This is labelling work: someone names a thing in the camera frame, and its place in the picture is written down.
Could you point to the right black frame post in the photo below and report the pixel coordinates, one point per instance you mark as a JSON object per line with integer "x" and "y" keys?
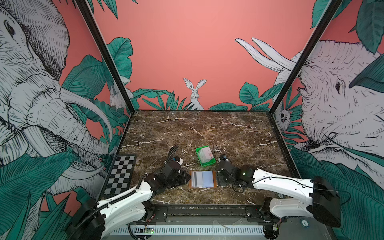
{"x": 326, "y": 18}

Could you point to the black frame post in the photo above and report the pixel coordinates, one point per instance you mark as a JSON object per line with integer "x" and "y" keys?
{"x": 326, "y": 18}
{"x": 98, "y": 38}

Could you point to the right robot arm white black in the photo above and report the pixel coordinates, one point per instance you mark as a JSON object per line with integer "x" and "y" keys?
{"x": 314, "y": 198}

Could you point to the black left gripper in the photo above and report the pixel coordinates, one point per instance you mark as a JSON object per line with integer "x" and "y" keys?
{"x": 185, "y": 180}

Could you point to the white slotted cable duct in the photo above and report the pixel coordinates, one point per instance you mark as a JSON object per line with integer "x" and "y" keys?
{"x": 191, "y": 230}

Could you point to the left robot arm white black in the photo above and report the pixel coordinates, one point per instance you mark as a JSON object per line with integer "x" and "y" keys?
{"x": 95, "y": 220}

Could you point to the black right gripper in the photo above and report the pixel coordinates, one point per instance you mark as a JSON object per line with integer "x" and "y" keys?
{"x": 220, "y": 181}

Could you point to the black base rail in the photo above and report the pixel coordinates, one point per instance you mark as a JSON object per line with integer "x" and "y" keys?
{"x": 253, "y": 213}

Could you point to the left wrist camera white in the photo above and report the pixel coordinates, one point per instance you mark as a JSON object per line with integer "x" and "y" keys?
{"x": 178, "y": 160}

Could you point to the left black frame post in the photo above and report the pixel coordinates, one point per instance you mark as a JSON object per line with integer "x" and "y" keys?
{"x": 98, "y": 38}

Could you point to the stack of credit cards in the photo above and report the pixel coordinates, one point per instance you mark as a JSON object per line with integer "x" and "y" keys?
{"x": 206, "y": 155}

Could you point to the brown leather card holder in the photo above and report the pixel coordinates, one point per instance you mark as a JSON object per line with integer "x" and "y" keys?
{"x": 203, "y": 180}

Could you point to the green plastic tray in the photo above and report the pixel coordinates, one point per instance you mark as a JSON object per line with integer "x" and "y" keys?
{"x": 213, "y": 161}

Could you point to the black white checkerboard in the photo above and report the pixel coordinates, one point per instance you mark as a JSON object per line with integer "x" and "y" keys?
{"x": 119, "y": 176}

